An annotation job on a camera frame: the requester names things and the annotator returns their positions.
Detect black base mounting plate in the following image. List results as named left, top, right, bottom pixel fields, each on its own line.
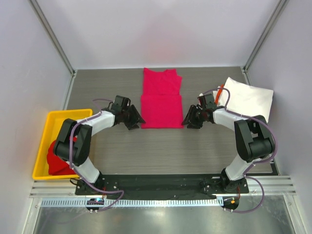
left=74, top=174, right=250, bottom=201

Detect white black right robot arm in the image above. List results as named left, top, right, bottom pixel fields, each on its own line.
left=182, top=94, right=275, bottom=193

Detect red t-shirt in bin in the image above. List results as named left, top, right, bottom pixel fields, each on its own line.
left=47, top=140, right=75, bottom=176

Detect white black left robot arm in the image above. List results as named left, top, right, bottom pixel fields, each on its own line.
left=53, top=95, right=146, bottom=195

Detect right aluminium frame post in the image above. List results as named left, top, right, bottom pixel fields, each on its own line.
left=242, top=0, right=289, bottom=74

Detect orange folded t-shirt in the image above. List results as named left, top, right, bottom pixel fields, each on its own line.
left=214, top=84, right=224, bottom=104

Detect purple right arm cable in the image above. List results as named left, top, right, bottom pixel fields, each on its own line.
left=202, top=88, right=280, bottom=215

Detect white folded t-shirt on stack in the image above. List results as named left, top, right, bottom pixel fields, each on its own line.
left=217, top=77, right=273, bottom=122

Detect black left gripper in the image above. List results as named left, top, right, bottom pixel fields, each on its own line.
left=121, top=105, right=145, bottom=130

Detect yellow plastic bin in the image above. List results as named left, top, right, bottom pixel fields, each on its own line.
left=32, top=109, right=93, bottom=180

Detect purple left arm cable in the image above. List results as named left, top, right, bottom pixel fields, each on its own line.
left=69, top=98, right=126, bottom=220

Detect pink t-shirt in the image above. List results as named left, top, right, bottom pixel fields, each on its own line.
left=140, top=68, right=183, bottom=129

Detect aluminium frame post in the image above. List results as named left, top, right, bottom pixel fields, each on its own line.
left=27, top=0, right=77, bottom=78
left=242, top=0, right=289, bottom=74

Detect white slotted cable duct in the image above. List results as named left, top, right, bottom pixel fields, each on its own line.
left=41, top=197, right=223, bottom=208

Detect left aluminium frame post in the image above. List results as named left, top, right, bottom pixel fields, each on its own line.
left=27, top=0, right=77, bottom=78

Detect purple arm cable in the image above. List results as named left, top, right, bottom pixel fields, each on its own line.
left=202, top=88, right=280, bottom=215
left=69, top=98, right=126, bottom=220

